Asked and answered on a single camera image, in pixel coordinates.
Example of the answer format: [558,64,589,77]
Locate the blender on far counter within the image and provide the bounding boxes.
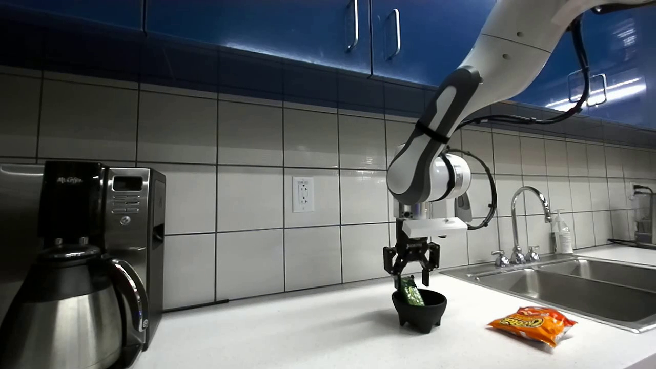
[632,184,656,249]

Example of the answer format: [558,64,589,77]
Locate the clear soap bottle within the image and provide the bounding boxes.
[553,213,575,254]

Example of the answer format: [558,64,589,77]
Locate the stainless steel double sink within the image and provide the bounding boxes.
[456,256,656,332]

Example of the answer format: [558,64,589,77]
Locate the black bowl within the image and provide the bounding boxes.
[391,289,447,334]

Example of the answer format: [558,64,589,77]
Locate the chrome faucet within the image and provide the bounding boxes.
[490,184,558,268]

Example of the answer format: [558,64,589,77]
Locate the black steel coffee maker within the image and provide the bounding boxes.
[39,160,167,341]

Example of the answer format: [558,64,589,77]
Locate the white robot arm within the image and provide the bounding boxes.
[387,0,654,210]

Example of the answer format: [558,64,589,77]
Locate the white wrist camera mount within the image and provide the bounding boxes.
[402,218,468,238]

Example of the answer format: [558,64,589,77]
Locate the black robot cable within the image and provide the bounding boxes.
[444,16,592,233]

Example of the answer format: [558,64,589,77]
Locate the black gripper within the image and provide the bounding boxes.
[384,238,440,288]

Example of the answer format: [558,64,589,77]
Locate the blue upper cabinets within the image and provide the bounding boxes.
[0,0,654,127]

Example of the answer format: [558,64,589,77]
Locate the white wall outlet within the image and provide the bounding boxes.
[293,176,313,213]

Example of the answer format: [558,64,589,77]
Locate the green snack packet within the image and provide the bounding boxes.
[394,276,425,305]

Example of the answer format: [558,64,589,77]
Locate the steel coffee carafe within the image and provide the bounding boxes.
[0,249,150,369]

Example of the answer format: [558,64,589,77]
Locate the orange chip bag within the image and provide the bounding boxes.
[490,305,575,348]

